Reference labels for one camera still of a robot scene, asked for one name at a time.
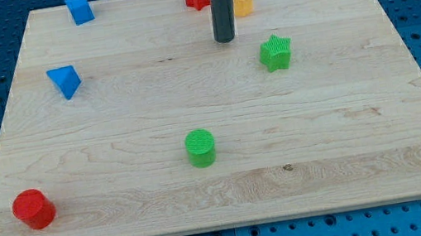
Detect red cylinder block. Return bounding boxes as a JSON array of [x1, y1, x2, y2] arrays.
[[12, 189, 56, 229]]

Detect green cylinder block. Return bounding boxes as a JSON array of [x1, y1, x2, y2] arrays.
[[184, 128, 217, 168]]

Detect green star block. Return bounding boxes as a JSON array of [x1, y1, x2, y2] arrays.
[[260, 35, 291, 72]]

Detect yellow hexagon block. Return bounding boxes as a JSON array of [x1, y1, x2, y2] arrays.
[[233, 0, 254, 17]]

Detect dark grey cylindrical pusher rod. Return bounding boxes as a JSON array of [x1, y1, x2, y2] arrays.
[[210, 0, 236, 43]]

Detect blue cube block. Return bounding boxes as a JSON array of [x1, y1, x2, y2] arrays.
[[65, 0, 95, 26]]

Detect blue triangle block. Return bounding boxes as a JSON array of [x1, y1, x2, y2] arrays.
[[46, 65, 81, 100]]

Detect light wooden board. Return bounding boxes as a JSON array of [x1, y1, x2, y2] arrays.
[[0, 0, 421, 236]]

